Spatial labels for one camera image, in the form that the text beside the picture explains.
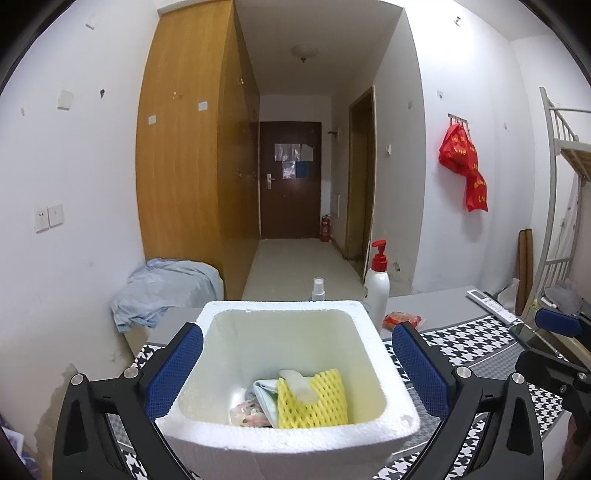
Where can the papers on door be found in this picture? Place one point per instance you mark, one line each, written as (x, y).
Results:
(293, 159)

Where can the white wall box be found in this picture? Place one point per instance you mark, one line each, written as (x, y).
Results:
(64, 99)

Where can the wooden side door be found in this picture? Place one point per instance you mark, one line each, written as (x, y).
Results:
(360, 184)

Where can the grey plastic pouch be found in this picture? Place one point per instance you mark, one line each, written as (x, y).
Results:
(265, 392)

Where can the white remote control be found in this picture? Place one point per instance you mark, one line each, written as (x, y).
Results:
(491, 304)

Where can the red snack packet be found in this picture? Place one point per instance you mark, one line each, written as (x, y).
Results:
(401, 319)

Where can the red fire extinguisher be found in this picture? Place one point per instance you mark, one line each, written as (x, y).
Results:
(325, 228)

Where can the black smartphone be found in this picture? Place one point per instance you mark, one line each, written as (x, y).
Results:
(535, 339)

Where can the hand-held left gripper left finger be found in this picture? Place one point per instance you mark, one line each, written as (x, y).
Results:
(175, 369)

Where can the person's right forearm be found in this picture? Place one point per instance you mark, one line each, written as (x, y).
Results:
(577, 438)

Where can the blue spray bottle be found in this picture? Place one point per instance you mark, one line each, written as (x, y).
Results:
(318, 290)

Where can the white wall socket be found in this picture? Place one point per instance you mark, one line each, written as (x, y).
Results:
(41, 218)

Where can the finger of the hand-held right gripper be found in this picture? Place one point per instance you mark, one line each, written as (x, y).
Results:
(540, 367)
(556, 321)

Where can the ceiling lamp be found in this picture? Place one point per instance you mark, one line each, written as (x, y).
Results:
(303, 50)

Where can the white foam box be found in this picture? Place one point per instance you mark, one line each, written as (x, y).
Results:
(286, 443)

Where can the white plastic bag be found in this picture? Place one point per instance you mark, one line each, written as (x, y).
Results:
(508, 295)

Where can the houndstooth table cloth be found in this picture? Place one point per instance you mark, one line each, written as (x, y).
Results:
(461, 337)

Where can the brown wooden boards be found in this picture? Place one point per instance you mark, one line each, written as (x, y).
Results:
(525, 267)

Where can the dark brown door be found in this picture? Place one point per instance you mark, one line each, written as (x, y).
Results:
(288, 207)

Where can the colourful papers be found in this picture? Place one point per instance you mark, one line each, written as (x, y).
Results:
(13, 443)

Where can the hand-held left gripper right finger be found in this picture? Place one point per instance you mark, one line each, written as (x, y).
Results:
(420, 369)

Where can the green snack bag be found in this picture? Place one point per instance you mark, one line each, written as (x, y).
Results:
(249, 413)

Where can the metal wall hook rack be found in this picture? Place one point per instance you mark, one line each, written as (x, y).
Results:
(457, 118)

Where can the white wall switch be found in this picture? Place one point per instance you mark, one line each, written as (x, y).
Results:
(56, 215)

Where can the light blue cloth pile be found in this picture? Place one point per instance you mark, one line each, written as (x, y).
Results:
(161, 286)

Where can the white pump bottle red cap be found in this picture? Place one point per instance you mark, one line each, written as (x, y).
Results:
(376, 290)

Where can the wooden wardrobe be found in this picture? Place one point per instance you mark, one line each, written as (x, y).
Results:
(184, 161)

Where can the red plastic bag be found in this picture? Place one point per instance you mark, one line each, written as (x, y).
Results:
(457, 152)

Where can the yellow foam net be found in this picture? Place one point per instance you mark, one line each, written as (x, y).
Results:
(323, 401)

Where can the metal bunk bed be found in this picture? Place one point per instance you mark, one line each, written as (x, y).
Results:
(561, 134)

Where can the grey pillow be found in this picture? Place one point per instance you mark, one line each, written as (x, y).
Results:
(562, 297)

